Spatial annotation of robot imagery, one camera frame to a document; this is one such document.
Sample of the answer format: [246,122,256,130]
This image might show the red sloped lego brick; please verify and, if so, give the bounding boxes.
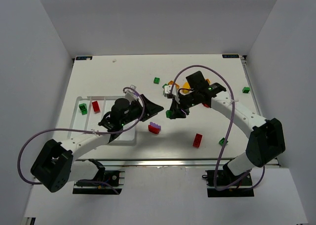
[91,101,100,113]

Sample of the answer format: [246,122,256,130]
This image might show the green 2x3 lego brick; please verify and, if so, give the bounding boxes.
[79,103,87,115]

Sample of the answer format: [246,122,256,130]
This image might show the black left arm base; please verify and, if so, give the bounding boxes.
[69,159,125,195]

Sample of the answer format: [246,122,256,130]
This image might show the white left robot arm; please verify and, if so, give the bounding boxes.
[31,94,163,192]

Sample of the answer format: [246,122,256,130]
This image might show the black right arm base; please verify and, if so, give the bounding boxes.
[201,170,254,198]

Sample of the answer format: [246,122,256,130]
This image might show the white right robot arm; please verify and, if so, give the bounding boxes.
[164,71,285,177]

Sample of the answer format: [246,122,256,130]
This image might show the yellow rounded lego piece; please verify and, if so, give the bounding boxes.
[178,82,191,94]

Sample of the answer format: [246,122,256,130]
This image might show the purple lego on red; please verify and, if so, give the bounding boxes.
[150,122,161,130]

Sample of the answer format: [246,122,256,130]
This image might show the red curved lego brick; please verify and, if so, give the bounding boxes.
[148,125,161,135]

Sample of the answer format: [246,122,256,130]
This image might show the small green lego brick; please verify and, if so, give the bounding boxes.
[153,77,160,84]

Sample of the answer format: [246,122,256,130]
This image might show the red 2x4 lego brick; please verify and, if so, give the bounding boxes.
[193,134,202,148]

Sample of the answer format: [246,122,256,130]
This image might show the white divided sorting tray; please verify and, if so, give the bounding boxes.
[67,95,138,146]

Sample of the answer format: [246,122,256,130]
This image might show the green round stud lego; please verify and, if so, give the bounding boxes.
[219,137,229,146]

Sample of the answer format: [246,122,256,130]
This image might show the blue right table label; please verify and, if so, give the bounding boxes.
[222,54,239,58]

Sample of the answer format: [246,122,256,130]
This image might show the blue table label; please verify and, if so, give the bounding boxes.
[222,54,239,58]
[75,56,93,61]

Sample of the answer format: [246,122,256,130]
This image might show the blue left table label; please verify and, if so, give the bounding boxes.
[75,56,93,61]

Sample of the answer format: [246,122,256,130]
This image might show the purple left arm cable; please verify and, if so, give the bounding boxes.
[18,87,149,195]

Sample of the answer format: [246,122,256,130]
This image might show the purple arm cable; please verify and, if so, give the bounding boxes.
[18,87,149,195]
[172,65,266,191]

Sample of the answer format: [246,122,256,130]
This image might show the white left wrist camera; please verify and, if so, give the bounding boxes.
[123,85,139,103]

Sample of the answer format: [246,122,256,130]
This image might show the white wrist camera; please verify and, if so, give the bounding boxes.
[165,85,178,99]
[123,85,139,103]

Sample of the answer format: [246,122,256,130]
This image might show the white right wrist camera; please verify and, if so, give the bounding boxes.
[165,85,178,99]

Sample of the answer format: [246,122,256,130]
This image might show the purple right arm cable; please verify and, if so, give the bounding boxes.
[172,65,266,191]

